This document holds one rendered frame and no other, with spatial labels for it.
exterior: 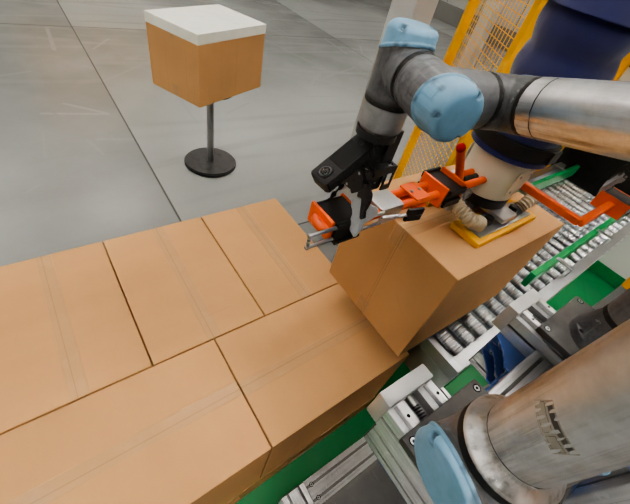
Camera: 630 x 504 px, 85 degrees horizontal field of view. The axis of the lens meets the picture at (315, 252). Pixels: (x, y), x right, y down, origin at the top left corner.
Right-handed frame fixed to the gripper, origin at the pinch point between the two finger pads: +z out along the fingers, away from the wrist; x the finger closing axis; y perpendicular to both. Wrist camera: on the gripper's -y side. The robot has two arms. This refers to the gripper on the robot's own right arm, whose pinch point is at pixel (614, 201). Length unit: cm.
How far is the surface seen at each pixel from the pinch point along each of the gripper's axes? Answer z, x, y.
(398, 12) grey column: -14, -131, -25
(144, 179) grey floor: 119, -216, 88
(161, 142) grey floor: 118, -261, 62
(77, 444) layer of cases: 65, -34, 150
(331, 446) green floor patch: 120, -3, 72
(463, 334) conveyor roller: 66, -2, 19
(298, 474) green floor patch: 120, -2, 91
